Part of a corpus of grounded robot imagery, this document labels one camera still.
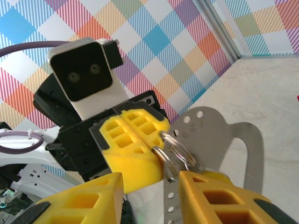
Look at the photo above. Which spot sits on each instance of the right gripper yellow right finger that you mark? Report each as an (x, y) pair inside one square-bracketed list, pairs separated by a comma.
[(198, 184)]

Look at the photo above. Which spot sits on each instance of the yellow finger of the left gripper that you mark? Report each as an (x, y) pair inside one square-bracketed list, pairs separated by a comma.
[(130, 168), (161, 127)]

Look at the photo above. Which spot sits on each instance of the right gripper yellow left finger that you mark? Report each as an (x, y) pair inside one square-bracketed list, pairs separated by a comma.
[(109, 186)]

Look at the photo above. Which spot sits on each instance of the silver split keyring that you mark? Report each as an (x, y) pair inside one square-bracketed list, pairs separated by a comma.
[(161, 154), (174, 140)]

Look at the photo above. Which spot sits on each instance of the steel key holder plate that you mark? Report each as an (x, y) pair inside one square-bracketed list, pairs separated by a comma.
[(210, 140)]

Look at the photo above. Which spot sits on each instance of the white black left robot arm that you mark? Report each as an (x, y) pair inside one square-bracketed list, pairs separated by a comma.
[(28, 161)]

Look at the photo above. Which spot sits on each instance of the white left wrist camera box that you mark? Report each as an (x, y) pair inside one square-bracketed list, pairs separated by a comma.
[(81, 74)]

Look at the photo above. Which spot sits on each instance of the aluminium frame post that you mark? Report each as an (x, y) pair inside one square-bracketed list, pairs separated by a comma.
[(222, 30)]

